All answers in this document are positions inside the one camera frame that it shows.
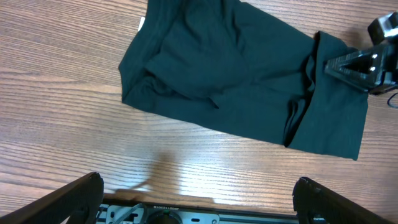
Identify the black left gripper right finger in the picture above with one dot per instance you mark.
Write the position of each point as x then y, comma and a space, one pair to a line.
315, 203

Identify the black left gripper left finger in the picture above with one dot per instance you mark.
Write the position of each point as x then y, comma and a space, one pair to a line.
76, 202

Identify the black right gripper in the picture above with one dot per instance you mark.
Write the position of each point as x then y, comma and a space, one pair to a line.
372, 70

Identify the black t-shirt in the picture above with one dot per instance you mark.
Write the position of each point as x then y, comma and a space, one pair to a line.
229, 66

